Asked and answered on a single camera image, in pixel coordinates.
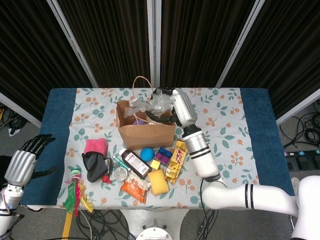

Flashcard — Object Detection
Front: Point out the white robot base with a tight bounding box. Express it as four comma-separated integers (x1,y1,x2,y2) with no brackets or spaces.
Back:
119,208,189,240

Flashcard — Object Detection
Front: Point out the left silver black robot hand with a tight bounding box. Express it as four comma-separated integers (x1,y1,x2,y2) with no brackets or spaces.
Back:
4,133,57,186

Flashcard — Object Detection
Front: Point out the blue ball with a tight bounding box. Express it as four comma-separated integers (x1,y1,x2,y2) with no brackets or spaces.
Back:
140,147,156,161

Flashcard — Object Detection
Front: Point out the floral tablecloth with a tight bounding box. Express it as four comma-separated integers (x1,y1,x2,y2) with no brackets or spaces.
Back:
56,87,265,210

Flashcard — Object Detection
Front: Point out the transparent plastic bundle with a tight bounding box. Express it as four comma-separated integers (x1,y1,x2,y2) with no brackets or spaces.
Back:
123,93,176,118

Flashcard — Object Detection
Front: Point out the purple blue building block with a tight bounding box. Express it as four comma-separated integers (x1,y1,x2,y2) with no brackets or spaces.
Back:
153,147,173,166

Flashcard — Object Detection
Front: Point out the orange snack packet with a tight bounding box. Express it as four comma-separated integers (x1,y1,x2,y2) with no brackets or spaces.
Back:
119,172,153,204

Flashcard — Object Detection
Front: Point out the round clear tin with clips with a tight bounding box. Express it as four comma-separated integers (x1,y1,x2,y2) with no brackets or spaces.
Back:
113,166,130,181

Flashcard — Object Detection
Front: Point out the brown medicine bottle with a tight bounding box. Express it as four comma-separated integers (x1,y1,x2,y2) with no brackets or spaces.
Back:
119,147,153,180

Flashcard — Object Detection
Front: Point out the dark grey cloth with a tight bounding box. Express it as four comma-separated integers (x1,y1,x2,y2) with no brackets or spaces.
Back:
81,152,108,183

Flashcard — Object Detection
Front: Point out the yellow candy bar wrapper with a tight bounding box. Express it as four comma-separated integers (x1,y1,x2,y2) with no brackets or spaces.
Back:
164,139,189,185

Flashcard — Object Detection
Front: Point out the black power strip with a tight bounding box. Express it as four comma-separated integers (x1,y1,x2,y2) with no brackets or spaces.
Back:
283,149,320,158

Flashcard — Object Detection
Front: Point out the black floor cable tangle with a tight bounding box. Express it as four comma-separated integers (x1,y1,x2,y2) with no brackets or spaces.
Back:
279,99,320,149
0,101,28,137
76,209,131,240
192,209,219,240

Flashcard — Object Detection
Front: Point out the yellow sponge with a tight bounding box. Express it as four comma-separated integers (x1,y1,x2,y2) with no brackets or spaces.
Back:
147,169,170,196

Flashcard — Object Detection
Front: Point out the black ribbed partition panel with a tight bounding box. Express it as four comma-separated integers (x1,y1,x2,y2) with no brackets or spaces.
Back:
47,0,155,88
0,0,99,128
216,0,320,126
154,0,261,88

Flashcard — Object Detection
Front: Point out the teal marker pen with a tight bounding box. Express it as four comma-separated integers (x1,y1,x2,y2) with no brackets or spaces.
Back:
112,155,131,171

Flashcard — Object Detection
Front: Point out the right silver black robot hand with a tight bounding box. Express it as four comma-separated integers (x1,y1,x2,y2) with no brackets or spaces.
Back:
145,87,198,127

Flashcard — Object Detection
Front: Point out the brown paper bag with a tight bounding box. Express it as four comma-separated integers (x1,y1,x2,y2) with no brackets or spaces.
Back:
115,75,177,151

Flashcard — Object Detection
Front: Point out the pink towel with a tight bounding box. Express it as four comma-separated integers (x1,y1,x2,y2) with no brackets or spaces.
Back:
83,137,109,157

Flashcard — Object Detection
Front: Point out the colourful feather toy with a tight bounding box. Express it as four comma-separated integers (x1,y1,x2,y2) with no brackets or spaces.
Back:
61,167,95,217

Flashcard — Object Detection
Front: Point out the black floor pedal unit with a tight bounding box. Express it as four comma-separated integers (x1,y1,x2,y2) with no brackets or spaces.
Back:
286,156,320,173

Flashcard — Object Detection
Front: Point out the blue table pad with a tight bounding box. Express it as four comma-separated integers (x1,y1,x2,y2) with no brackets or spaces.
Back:
20,87,296,208

